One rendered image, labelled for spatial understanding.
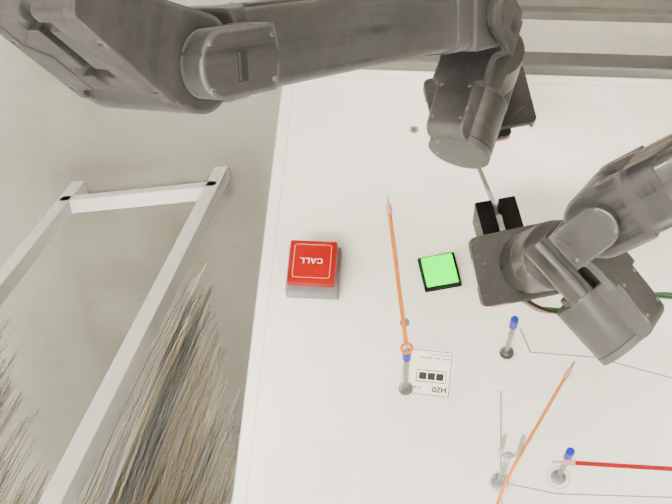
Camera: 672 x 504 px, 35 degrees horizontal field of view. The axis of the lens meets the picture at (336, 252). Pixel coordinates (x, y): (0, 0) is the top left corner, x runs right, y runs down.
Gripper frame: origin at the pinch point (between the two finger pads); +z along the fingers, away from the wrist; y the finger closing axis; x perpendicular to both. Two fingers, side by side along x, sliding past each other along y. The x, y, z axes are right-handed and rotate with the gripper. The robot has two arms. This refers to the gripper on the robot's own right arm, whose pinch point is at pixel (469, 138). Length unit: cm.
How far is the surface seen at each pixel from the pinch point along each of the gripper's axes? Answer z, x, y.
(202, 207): 90, 33, -36
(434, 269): 4.1, -12.5, -6.1
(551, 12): 45, 38, 26
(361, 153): 8.0, 3.7, -11.0
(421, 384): 2.9, -24.7, -10.1
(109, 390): 43, -10, -49
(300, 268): 2.0, -10.5, -20.2
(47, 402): 152, 14, -85
